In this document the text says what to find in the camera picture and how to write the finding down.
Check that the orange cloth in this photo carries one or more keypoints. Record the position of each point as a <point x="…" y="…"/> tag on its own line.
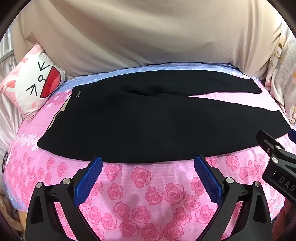
<point x="11" y="215"/>

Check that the black pants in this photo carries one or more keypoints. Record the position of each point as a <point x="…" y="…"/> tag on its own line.
<point x="138" y="120"/>

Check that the pink rose print bedsheet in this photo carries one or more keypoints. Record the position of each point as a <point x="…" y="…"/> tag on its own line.
<point x="143" y="187"/>

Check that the person's right forearm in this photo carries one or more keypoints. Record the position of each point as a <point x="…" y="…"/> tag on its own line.
<point x="288" y="215"/>

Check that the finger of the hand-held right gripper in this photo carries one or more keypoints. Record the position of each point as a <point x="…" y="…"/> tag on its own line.
<point x="292" y="134"/>
<point x="275" y="148"/>

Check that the beige headboard cover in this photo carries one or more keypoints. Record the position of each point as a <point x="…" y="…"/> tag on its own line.
<point x="143" y="34"/>

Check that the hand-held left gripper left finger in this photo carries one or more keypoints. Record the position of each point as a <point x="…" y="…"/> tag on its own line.
<point x="89" y="178"/>

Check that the white satin cloth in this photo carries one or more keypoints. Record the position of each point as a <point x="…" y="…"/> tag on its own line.
<point x="9" y="120"/>

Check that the cat face pillow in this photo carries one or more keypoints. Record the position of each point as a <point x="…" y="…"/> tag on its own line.
<point x="34" y="81"/>

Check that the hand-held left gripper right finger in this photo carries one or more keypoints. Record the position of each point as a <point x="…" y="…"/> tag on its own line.
<point x="207" y="178"/>

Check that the pale floral cloth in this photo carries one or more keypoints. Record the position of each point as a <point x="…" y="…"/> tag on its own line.
<point x="283" y="69"/>

